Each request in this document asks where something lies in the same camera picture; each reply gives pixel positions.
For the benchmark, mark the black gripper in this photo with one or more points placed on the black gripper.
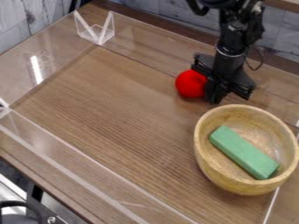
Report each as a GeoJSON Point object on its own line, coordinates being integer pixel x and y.
{"type": "Point", "coordinates": [226, 76]}

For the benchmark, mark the red toy fruit green stem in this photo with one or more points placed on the red toy fruit green stem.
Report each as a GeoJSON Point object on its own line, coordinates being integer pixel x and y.
{"type": "Point", "coordinates": [190, 84]}

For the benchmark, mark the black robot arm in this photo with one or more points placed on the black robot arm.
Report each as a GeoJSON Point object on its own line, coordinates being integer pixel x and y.
{"type": "Point", "coordinates": [240, 30]}

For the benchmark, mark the wooden bowl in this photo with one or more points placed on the wooden bowl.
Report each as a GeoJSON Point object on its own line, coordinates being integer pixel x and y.
{"type": "Point", "coordinates": [266, 132]}

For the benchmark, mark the green rectangular block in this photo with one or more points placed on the green rectangular block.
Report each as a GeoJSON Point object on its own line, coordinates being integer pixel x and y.
{"type": "Point", "coordinates": [258, 164]}

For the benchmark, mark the clear acrylic corner bracket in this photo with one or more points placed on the clear acrylic corner bracket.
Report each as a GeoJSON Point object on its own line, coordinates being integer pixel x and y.
{"type": "Point", "coordinates": [95, 33]}

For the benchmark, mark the clear acrylic tray wall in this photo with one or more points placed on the clear acrylic tray wall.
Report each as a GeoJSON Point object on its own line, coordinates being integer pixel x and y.
{"type": "Point", "coordinates": [102, 196]}

